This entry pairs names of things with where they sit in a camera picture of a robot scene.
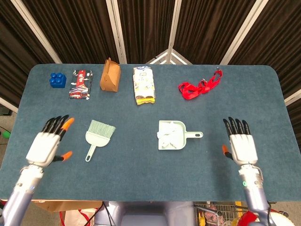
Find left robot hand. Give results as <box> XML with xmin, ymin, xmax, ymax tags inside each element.
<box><xmin>25</xmin><ymin>114</ymin><xmax>75</xmax><ymax>168</ymax></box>

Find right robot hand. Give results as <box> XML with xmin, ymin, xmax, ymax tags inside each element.
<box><xmin>222</xmin><ymin>116</ymin><xmax>259</xmax><ymax>167</ymax></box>

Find mint green hand broom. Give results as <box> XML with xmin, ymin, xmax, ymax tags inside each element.
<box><xmin>85</xmin><ymin>119</ymin><xmax>116</xmax><ymax>162</ymax></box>

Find mint green dustpan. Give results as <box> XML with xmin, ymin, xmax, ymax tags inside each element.
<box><xmin>157</xmin><ymin>120</ymin><xmax>203</xmax><ymax>151</ymax></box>

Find flat brown cardboard box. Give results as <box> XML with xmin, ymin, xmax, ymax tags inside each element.
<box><xmin>32</xmin><ymin>200</ymin><xmax>103</xmax><ymax>213</ymax></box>

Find blue building block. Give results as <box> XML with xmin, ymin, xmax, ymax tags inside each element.
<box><xmin>49</xmin><ymin>72</ymin><xmax>67</xmax><ymax>89</ymax></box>

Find red and white ball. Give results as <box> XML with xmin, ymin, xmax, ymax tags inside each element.
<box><xmin>239</xmin><ymin>208</ymin><xmax>290</xmax><ymax>226</ymax></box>

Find red printed snack packet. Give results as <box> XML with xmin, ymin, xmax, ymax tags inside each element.
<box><xmin>68</xmin><ymin>69</ymin><xmax>93</xmax><ymax>101</ymax></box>

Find brown curtain screen panel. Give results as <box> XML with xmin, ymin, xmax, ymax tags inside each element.
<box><xmin>112</xmin><ymin>0</ymin><xmax>176</xmax><ymax>65</ymax></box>
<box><xmin>11</xmin><ymin>0</ymin><xmax>127</xmax><ymax>65</ymax></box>
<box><xmin>221</xmin><ymin>0</ymin><xmax>301</xmax><ymax>142</ymax></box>
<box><xmin>0</xmin><ymin>0</ymin><xmax>62</xmax><ymax>113</ymax></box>
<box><xmin>168</xmin><ymin>0</ymin><xmax>269</xmax><ymax>65</ymax></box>

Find brown cardboard carton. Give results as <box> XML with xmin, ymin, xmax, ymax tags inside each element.
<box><xmin>99</xmin><ymin>57</ymin><xmax>121</xmax><ymax>93</ymax></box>

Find blue felt table cover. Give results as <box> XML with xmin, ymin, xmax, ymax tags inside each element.
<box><xmin>0</xmin><ymin>64</ymin><xmax>301</xmax><ymax>202</ymax></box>

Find lavender grey robot torso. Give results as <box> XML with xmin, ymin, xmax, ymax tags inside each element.
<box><xmin>94</xmin><ymin>201</ymin><xmax>196</xmax><ymax>226</ymax></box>

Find yellow white snack package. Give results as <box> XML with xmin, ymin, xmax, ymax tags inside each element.
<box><xmin>133</xmin><ymin>65</ymin><xmax>157</xmax><ymax>106</ymax></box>

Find metal wire cart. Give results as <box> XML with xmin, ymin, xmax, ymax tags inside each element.
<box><xmin>194</xmin><ymin>202</ymin><xmax>250</xmax><ymax>226</ymax></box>

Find white bag red handles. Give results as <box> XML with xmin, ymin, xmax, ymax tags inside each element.
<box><xmin>60</xmin><ymin>208</ymin><xmax>101</xmax><ymax>226</ymax></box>

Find red strap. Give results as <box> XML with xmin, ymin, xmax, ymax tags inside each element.
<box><xmin>178</xmin><ymin>68</ymin><xmax>223</xmax><ymax>100</ymax></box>

